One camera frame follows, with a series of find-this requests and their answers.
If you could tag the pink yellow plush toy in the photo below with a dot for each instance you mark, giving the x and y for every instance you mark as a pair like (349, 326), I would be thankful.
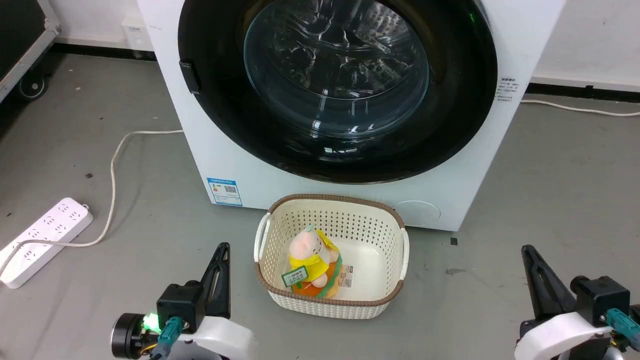
(312, 260)

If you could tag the white power strip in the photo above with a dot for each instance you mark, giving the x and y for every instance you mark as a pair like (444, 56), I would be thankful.
(47, 235)

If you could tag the cream perforated laundry basket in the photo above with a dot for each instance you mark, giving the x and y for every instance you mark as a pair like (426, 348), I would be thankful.
(370, 250)

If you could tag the white basket label sticker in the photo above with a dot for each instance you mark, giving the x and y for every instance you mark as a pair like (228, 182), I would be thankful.
(346, 276)

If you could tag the blue energy label sticker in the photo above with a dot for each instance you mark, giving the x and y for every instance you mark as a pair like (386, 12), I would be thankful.
(225, 191)

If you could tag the white warning text sticker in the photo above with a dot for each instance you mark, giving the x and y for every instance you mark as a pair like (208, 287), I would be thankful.
(508, 90)

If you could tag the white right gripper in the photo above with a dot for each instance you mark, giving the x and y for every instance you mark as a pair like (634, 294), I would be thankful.
(555, 337)

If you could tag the black caster wheel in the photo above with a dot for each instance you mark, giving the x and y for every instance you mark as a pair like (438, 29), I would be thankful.
(31, 87)

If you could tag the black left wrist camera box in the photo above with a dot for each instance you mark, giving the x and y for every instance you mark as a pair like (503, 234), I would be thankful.
(180, 305)

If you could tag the black flight case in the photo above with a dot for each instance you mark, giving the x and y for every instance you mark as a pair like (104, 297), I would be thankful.
(17, 35)

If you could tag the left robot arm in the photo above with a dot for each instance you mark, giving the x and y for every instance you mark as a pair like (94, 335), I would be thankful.
(127, 337)

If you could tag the white front-load washing machine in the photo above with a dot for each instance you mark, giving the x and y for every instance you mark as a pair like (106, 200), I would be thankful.
(215, 150)

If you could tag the round black washing machine door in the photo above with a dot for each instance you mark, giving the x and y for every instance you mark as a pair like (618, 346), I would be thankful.
(450, 130)

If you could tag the white wall socket box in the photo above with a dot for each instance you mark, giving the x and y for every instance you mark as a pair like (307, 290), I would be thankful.
(135, 33)

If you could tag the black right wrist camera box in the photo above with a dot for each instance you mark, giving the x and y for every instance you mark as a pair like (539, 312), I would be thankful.
(600, 297)

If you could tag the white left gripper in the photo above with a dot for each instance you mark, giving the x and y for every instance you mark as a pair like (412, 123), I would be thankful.
(225, 337)

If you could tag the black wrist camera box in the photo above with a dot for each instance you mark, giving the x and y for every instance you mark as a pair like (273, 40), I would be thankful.
(180, 305)
(600, 297)

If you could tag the round white filter cover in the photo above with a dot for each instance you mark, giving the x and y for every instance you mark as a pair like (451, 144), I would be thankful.
(416, 213)

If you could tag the green white toy tag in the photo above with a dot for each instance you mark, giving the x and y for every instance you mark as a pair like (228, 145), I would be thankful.
(294, 276)

